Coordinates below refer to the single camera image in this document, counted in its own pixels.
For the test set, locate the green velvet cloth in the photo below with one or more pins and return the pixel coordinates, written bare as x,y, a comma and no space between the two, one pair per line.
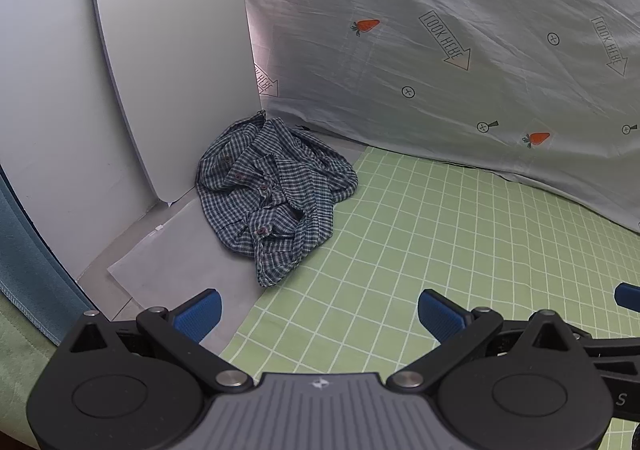
20,380

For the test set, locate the teal cloth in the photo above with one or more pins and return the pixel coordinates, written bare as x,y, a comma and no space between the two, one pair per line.
30,260

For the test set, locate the white rounded board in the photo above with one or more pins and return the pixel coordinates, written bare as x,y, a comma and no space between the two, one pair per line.
175,69

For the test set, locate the grey underlay sheet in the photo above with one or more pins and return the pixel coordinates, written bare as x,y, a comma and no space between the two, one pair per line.
190,255

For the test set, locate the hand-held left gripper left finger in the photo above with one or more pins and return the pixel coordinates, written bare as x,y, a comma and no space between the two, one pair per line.
201,314

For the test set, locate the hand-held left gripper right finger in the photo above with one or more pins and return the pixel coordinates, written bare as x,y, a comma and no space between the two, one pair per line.
440,312

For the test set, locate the grey carrot print sheet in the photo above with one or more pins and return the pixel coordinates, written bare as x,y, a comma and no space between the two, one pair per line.
450,54

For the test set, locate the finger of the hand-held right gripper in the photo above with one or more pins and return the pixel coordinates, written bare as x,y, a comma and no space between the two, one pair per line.
612,344
628,296

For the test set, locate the blue plaid shirt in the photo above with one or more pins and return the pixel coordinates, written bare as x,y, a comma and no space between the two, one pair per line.
272,190

